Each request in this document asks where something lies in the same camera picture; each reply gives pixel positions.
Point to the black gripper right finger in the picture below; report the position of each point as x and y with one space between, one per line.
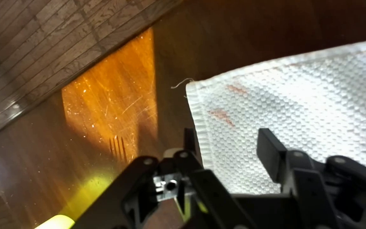
318 191

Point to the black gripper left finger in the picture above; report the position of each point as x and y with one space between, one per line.
209 204

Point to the white waffle towel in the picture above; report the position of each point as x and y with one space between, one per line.
302 102

